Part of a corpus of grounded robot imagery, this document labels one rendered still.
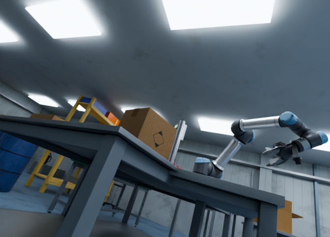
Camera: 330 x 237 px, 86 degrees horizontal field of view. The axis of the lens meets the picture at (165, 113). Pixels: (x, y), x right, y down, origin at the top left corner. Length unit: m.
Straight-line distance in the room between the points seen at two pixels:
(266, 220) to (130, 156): 0.59
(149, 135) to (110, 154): 0.48
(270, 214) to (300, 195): 5.50
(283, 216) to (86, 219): 2.65
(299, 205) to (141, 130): 5.70
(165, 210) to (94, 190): 5.77
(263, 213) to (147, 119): 0.69
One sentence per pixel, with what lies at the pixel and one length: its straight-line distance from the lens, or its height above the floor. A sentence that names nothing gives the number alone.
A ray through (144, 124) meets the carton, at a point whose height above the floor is 1.01.
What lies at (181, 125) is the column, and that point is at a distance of 1.95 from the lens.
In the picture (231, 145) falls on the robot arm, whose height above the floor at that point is 1.22.
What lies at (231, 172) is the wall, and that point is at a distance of 6.21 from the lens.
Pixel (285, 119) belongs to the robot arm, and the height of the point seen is 1.29.
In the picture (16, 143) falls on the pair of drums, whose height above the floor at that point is 0.73.
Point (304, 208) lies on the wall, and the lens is 6.37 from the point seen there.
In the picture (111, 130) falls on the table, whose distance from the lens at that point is 0.59.
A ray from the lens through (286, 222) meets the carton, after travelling 3.00.
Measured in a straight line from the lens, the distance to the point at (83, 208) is 0.60.
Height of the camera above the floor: 0.67
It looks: 25 degrees up
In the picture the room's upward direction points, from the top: 19 degrees clockwise
